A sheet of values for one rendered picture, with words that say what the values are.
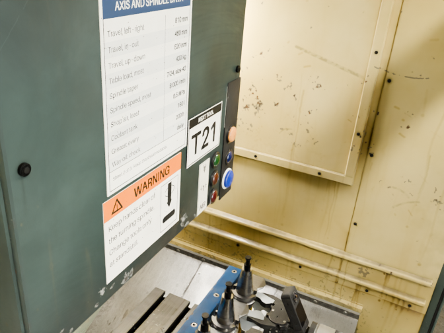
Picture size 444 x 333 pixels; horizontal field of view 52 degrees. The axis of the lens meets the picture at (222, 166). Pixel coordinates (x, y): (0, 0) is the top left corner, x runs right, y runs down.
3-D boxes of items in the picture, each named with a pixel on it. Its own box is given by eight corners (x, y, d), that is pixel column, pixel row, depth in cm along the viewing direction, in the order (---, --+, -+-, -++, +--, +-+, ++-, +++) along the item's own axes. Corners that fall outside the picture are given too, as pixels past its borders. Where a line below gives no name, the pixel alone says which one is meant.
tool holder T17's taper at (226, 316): (221, 308, 108) (222, 286, 105) (238, 316, 107) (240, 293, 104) (212, 320, 105) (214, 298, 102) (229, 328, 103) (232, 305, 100)
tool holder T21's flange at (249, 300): (234, 287, 119) (235, 279, 118) (258, 292, 118) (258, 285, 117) (228, 303, 114) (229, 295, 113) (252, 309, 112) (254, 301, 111)
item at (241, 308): (252, 307, 112) (252, 304, 111) (243, 321, 107) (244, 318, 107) (226, 296, 114) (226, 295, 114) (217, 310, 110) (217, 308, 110)
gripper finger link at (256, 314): (224, 330, 114) (261, 337, 113) (227, 312, 111) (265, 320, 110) (226, 320, 117) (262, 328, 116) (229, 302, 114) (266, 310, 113)
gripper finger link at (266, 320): (245, 325, 110) (281, 333, 109) (246, 320, 110) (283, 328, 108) (248, 311, 114) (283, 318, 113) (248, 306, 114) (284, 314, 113)
